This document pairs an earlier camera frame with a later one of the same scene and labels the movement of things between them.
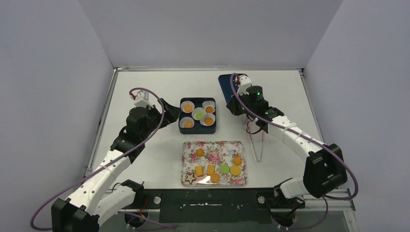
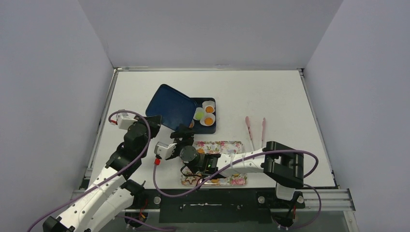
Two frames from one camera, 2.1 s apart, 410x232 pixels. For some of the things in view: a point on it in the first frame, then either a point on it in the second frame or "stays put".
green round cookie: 199,115 stays put
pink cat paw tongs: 258,159 stays put
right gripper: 235,107 → 183,136
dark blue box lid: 225,81 → 175,108
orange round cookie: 209,109 stays put
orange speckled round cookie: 209,121 stays put
